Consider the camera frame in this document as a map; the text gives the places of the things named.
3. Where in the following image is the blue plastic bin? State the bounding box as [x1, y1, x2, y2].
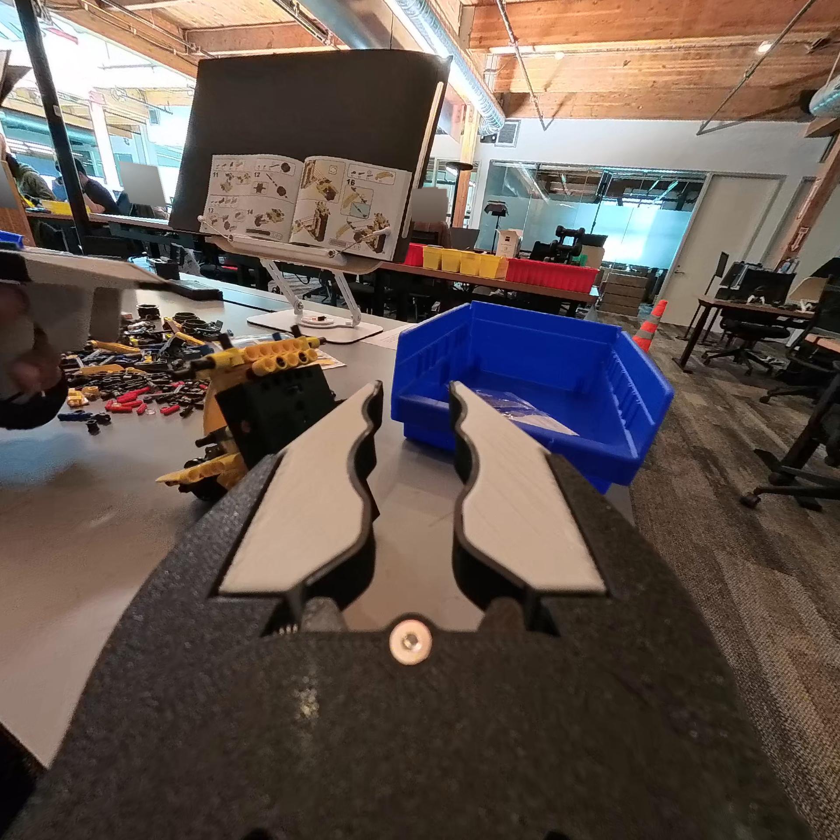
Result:
[392, 301, 676, 494]

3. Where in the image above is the long wooden table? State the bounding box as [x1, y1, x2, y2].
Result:
[377, 259, 601, 322]

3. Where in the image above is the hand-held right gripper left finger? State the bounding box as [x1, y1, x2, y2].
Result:
[215, 379, 385, 601]

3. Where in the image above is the black steel column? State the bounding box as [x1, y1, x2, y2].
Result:
[14, 0, 91, 252]

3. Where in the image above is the clear plastic bag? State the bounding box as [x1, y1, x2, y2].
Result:
[469, 387, 581, 437]

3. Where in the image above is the silver air duct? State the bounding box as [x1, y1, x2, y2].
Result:
[394, 0, 506, 135]

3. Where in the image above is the white door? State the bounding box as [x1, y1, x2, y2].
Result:
[669, 174, 786, 316]

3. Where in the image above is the stack of cardboard boxes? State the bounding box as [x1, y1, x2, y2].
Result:
[600, 269, 651, 317]

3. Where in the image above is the orange traffic cone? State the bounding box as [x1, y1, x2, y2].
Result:
[633, 300, 669, 353]

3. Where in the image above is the white paper sheet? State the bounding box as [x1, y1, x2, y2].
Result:
[360, 326, 421, 352]

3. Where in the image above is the building instruction booklet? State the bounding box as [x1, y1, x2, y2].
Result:
[200, 154, 413, 261]

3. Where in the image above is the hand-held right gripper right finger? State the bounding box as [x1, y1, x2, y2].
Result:
[448, 381, 607, 611]

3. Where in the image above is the person's left hand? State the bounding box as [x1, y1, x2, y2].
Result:
[7, 357, 64, 398]

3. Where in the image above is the black office chair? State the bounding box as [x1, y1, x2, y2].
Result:
[761, 259, 840, 404]
[742, 367, 840, 513]
[703, 307, 788, 376]

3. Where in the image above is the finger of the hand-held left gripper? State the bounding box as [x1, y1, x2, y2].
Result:
[26, 252, 224, 340]

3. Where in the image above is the wooden office desk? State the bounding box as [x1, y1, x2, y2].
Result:
[676, 295, 818, 371]

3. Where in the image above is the black backing board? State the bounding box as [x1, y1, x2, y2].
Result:
[169, 49, 452, 232]

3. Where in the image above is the yellow toy brick vehicle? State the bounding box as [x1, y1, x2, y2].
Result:
[156, 331, 339, 503]

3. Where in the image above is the black computer monitor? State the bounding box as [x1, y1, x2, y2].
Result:
[742, 270, 797, 306]

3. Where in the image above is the pile of small brick pieces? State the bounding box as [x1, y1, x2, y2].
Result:
[58, 302, 227, 434]

